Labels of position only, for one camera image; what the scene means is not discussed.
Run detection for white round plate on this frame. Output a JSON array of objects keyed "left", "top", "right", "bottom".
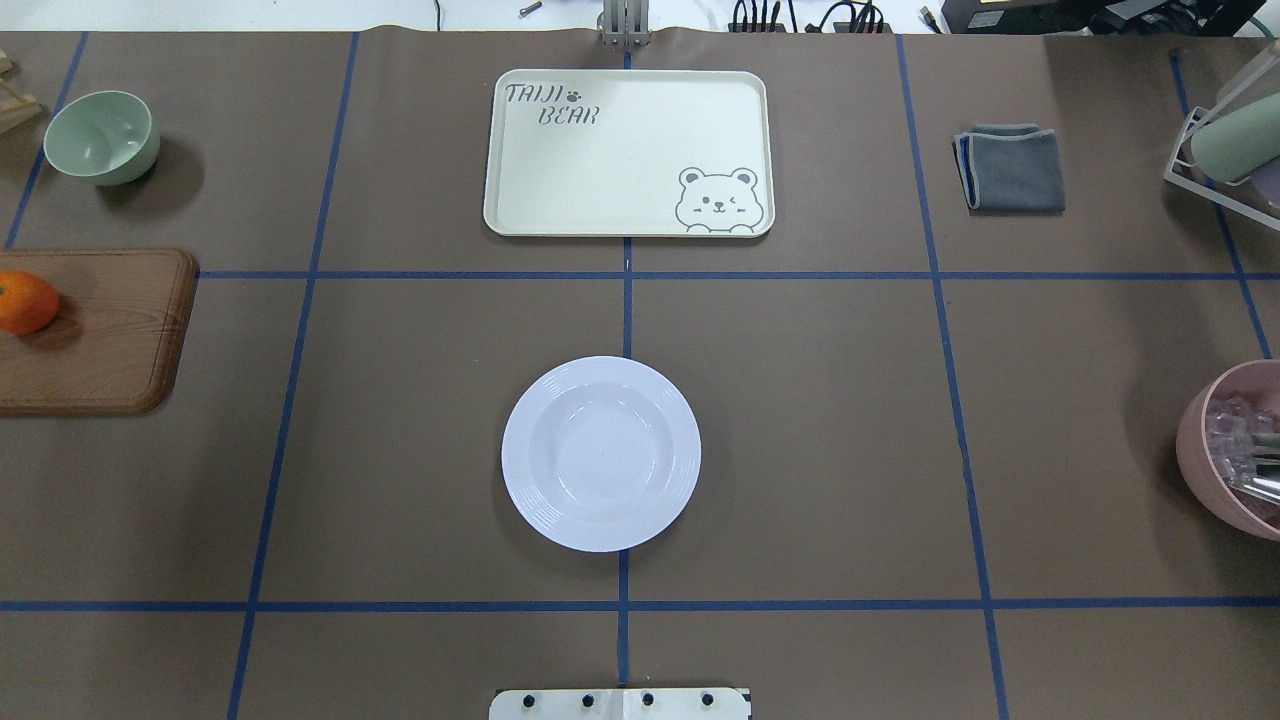
[{"left": 500, "top": 356, "right": 703, "bottom": 553}]

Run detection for pink bowl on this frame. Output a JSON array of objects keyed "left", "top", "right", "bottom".
[{"left": 1175, "top": 359, "right": 1279, "bottom": 542}]

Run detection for green bowl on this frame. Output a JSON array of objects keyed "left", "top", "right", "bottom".
[{"left": 44, "top": 91, "right": 161, "bottom": 187}]

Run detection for wooden mug rack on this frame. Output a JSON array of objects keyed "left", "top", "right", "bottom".
[{"left": 0, "top": 50, "right": 44, "bottom": 135}]

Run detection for cream bear tray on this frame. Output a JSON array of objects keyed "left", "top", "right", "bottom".
[{"left": 483, "top": 68, "right": 776, "bottom": 238}]

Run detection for wooden cutting board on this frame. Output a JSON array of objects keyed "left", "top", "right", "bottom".
[{"left": 1, "top": 249, "right": 198, "bottom": 416}]

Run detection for black power strip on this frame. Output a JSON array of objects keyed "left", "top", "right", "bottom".
[{"left": 723, "top": 1, "right": 892, "bottom": 35}]

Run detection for green cup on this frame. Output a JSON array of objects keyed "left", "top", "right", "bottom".
[{"left": 1189, "top": 94, "right": 1279, "bottom": 183}]

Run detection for orange fruit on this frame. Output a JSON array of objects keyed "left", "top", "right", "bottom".
[{"left": 1, "top": 270, "right": 61, "bottom": 336}]

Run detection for white pedestal base plate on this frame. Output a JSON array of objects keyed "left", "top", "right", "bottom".
[{"left": 488, "top": 687, "right": 753, "bottom": 719}]

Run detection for grey folded cloth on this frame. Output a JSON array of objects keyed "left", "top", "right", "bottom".
[{"left": 954, "top": 123, "right": 1066, "bottom": 214}]

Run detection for metal camera post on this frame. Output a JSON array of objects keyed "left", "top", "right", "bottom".
[{"left": 596, "top": 0, "right": 652, "bottom": 49}]

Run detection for clear ice cubes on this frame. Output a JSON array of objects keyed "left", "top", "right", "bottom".
[{"left": 1204, "top": 395, "right": 1279, "bottom": 479}]

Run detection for metal scoop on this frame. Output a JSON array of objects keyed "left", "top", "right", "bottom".
[{"left": 1221, "top": 433, "right": 1279, "bottom": 505}]

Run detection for white wire cup rack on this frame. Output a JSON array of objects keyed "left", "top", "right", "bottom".
[{"left": 1164, "top": 38, "right": 1279, "bottom": 233}]

